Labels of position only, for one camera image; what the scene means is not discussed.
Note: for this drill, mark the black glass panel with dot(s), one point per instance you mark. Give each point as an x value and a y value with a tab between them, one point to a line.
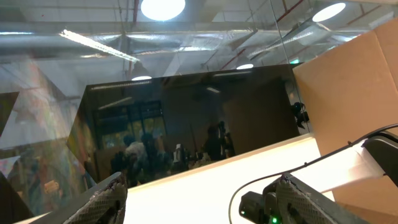
152	129

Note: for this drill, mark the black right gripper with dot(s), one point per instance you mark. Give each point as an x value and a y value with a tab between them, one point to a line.
260	208

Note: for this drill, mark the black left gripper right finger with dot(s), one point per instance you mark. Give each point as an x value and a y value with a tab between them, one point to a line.
299	203

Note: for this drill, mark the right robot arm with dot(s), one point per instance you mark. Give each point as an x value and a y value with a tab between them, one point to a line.
381	148

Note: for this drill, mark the brown cardboard box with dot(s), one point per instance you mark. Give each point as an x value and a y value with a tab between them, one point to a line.
348	92

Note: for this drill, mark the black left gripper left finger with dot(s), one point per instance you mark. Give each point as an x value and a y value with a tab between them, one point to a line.
105	203

